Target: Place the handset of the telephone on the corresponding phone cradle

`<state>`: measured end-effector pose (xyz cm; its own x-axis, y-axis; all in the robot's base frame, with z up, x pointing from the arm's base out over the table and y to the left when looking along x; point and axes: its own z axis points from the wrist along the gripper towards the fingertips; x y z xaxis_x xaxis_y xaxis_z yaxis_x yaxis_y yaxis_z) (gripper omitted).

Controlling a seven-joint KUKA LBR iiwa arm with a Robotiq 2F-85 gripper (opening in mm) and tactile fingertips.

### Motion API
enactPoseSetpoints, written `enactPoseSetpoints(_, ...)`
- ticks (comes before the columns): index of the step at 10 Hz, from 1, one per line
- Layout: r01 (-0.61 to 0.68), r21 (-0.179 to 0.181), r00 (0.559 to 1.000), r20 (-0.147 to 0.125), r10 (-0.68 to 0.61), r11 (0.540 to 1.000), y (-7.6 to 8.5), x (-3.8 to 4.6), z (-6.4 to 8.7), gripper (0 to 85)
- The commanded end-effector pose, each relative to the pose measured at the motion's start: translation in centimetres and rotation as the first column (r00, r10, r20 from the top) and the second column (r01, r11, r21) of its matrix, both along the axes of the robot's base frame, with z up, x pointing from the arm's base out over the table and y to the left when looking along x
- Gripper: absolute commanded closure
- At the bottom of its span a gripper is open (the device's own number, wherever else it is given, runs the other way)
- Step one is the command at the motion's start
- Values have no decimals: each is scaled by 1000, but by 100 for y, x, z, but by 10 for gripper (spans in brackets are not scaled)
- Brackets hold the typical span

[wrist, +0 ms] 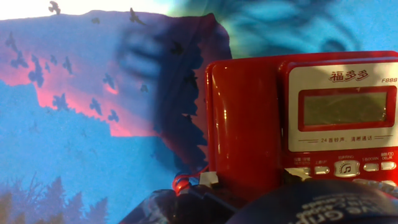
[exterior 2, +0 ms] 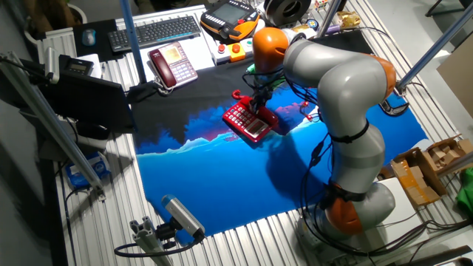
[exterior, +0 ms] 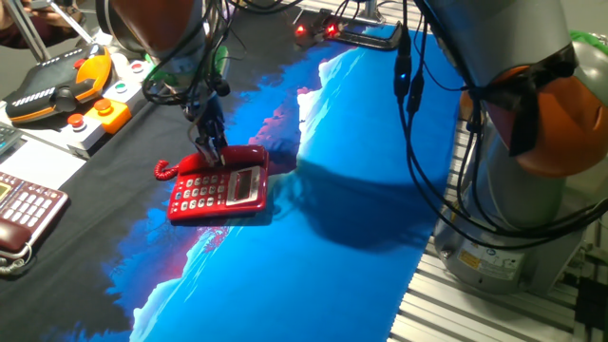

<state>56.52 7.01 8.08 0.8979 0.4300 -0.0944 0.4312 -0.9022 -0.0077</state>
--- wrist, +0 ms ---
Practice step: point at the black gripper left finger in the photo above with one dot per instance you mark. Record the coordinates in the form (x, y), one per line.
(211, 200)

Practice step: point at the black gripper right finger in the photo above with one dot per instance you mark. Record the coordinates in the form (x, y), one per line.
(297, 175)

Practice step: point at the red telephone handset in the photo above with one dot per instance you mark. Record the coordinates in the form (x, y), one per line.
(245, 124)

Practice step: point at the red telephone base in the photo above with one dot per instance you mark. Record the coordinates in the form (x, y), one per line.
(342, 74)

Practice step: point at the blue black landscape cloth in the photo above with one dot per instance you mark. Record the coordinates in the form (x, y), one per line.
(77, 140)

